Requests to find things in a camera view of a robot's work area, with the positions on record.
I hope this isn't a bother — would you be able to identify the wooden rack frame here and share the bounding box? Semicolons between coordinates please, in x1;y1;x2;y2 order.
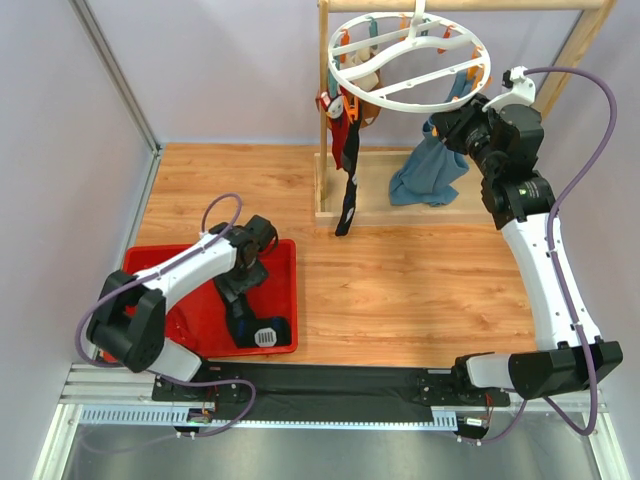
314;1;616;227

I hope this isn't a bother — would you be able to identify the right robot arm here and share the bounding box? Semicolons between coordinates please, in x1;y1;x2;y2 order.
432;94;623;400

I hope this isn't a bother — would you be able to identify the aluminium rail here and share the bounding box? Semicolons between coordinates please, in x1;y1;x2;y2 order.
58;362;621;441

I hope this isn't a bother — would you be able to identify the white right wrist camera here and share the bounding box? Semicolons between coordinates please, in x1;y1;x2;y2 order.
482;66;536;112

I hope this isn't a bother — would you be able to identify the red plastic bin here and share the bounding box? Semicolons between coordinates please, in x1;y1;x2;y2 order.
122;240;298;361

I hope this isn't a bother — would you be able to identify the black sock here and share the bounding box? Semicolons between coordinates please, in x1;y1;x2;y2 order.
334;117;362;237
214;280;292;349

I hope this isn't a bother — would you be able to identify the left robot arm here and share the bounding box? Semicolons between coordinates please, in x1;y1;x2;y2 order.
86;215;291;384

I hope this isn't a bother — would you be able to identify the teal blue sock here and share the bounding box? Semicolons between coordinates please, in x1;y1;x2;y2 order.
388;72;474;207

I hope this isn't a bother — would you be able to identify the red santa sock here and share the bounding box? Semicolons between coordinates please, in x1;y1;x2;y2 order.
317;91;349;170

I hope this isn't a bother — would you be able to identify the brown cream hanging sock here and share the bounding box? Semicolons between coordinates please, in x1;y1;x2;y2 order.
341;47;382;128

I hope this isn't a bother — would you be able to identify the white round clip hanger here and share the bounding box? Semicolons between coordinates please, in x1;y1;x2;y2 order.
326;1;492;114

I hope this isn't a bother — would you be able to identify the black base mat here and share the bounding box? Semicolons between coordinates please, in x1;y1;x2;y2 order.
152;362;510;423

